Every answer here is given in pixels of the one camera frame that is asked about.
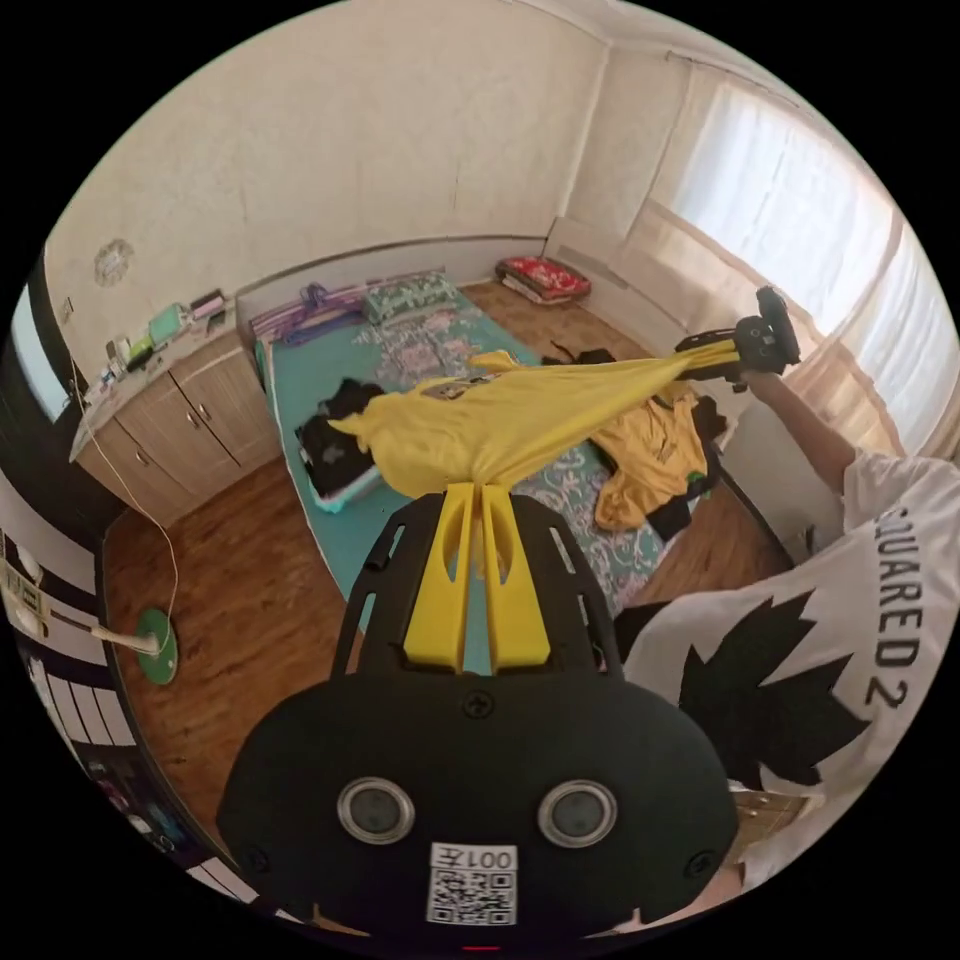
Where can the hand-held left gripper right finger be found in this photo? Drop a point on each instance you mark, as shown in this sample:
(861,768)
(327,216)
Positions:
(514,607)

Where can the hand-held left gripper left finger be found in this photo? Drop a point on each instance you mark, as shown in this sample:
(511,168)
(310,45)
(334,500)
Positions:
(439,600)

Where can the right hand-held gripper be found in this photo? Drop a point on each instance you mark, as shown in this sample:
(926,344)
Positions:
(766,346)

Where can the yellow short sleeve shirt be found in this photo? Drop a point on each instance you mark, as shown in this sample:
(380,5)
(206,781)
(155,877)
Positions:
(480,424)

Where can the person's right forearm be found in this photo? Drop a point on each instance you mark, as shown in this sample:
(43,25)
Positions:
(810,435)

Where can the person's right hand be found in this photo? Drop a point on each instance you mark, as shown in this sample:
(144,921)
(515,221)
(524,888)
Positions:
(763,384)

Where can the pile of yellow black clothes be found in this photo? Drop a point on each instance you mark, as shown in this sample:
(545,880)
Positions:
(660,457)

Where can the black garment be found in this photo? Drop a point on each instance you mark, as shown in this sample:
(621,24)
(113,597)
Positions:
(592,354)

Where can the window with white curtain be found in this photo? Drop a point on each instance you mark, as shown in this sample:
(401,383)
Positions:
(817,202)

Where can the bed with floral teal sheet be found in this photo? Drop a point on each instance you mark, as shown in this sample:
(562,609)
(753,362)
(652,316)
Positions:
(315,375)

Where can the fan with green base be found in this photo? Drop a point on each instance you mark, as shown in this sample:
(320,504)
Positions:
(157,645)

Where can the person's body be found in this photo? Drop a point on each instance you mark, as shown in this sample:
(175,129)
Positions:
(810,637)

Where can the green patterned pillow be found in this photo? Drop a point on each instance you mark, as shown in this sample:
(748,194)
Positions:
(409,298)

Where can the purple clothes hangers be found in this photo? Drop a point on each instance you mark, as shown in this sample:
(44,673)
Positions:
(311,319)

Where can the wooden cupboard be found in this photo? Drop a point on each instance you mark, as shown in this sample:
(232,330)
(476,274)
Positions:
(187,420)

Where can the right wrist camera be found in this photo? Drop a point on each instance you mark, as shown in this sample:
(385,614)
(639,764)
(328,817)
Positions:
(774,300)

